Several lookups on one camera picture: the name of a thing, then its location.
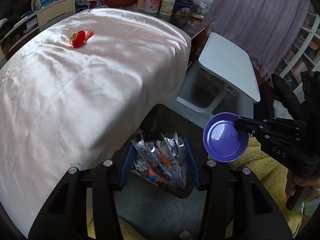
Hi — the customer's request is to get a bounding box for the purple plastic dish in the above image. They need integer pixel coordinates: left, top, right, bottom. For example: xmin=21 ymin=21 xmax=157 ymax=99
xmin=203 ymin=112 xmax=249 ymax=163

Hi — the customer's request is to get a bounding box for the silver foil wrapper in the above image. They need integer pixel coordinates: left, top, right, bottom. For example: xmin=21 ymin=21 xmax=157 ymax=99
xmin=131 ymin=133 xmax=187 ymax=187

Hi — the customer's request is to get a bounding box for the black trash bin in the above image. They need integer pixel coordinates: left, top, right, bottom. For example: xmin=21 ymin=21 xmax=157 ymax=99
xmin=117 ymin=103 xmax=226 ymax=200

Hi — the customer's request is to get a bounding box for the person's right hand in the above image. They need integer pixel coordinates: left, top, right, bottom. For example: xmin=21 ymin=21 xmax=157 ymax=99
xmin=285 ymin=171 xmax=319 ymax=201

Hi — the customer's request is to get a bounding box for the white bookshelf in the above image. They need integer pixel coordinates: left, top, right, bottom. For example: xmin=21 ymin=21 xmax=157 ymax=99
xmin=277 ymin=12 xmax=319 ymax=102

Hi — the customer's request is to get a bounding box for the pink satin tablecloth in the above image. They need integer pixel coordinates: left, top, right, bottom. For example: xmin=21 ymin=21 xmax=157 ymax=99
xmin=1 ymin=7 xmax=191 ymax=236

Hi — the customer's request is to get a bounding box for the red lantern ornament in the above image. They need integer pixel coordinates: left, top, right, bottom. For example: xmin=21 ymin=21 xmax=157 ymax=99
xmin=69 ymin=30 xmax=94 ymax=48

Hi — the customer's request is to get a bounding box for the white jar orange label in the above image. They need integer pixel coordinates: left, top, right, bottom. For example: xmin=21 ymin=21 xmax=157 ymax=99
xmin=159 ymin=0 xmax=176 ymax=16

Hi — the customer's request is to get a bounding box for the pink label white jar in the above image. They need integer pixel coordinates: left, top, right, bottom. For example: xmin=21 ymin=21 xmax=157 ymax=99
xmin=144 ymin=0 xmax=161 ymax=13

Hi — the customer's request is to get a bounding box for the beige tv cabinet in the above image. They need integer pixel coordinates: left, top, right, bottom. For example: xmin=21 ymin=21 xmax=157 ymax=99
xmin=1 ymin=0 xmax=75 ymax=66

